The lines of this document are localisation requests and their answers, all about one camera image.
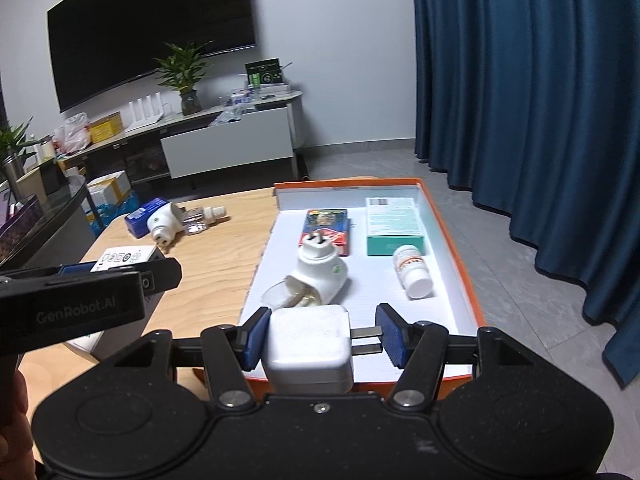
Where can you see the clear bags in drawer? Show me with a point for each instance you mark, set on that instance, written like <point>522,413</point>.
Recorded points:
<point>225,117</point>

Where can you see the white pill bottle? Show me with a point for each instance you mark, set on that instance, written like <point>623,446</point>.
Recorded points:
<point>412,270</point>

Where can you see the white cabinet drawer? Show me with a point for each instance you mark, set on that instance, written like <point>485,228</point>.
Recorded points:
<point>230,142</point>

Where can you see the blue plastic bag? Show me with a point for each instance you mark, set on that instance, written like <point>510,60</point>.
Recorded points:
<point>107,212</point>

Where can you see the cardboard box with yellow tape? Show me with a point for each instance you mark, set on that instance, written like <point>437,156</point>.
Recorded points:
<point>107,187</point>

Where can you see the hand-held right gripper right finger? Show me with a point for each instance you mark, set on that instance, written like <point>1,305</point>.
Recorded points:
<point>392,335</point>

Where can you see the black rolled mat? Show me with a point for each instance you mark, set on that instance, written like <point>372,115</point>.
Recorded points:
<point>304,167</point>

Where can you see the black television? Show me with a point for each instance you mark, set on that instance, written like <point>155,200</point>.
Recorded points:
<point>150,20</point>

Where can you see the dark round side table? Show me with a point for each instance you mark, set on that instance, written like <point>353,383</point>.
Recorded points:
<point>50,232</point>

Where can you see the low television cabinet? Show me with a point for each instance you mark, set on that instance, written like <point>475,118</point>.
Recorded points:
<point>175,121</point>

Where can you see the small blue white boxes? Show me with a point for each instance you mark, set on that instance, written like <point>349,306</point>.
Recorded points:
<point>240,99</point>

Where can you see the teal white carton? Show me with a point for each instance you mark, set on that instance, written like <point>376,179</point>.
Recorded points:
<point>395,220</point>

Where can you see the blue curtain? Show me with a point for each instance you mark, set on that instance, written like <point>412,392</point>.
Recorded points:
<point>525,110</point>

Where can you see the person's left hand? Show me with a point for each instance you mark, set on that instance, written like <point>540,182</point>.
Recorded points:
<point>12,410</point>

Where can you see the white plastic bag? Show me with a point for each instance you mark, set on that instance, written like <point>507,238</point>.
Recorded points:
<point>72,135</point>

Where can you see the white candle jar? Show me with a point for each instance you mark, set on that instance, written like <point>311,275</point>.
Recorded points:
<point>46,150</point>

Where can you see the green plant in glass vase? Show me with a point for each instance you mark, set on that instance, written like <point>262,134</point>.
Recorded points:
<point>182,67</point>

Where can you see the green plant in metal vase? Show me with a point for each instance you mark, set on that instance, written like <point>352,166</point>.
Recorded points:
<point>12,140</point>

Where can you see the purple patterned tray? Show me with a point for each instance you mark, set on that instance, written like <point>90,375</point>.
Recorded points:
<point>20,225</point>

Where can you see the black and green box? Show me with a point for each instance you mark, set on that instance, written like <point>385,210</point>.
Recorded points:
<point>265,74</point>

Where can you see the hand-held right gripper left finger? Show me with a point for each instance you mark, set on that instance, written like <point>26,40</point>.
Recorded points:
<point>256,340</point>

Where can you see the stack of white flat boxes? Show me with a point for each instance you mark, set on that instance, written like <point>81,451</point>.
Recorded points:
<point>275,89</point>

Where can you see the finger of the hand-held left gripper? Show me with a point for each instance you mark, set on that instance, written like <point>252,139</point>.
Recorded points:
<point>77,268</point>
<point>160,275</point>

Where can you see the clear bottle with white cap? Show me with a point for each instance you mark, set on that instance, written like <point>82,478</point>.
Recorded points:
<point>197,220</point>

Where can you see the white plug-in heater with bottle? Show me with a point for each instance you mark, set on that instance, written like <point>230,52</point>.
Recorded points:
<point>320,265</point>

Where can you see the white router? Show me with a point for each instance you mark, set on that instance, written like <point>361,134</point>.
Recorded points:
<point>145,119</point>

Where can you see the white charger plug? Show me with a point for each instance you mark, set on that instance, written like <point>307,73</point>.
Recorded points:
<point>307,345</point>

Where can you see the dark brown box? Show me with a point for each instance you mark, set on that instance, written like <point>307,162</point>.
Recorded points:
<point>52,177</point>

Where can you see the blue carton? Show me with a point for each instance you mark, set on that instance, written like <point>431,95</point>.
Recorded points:
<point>137,220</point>

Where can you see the white carton with black icons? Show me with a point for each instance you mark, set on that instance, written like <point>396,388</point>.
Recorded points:
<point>122,256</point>

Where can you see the beige box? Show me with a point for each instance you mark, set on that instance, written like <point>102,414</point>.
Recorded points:
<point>31,185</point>

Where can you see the orange cardboard box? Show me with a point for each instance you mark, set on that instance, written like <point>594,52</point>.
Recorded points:
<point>370,280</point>

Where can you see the colourful card pack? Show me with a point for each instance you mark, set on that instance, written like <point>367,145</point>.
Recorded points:
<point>325,220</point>

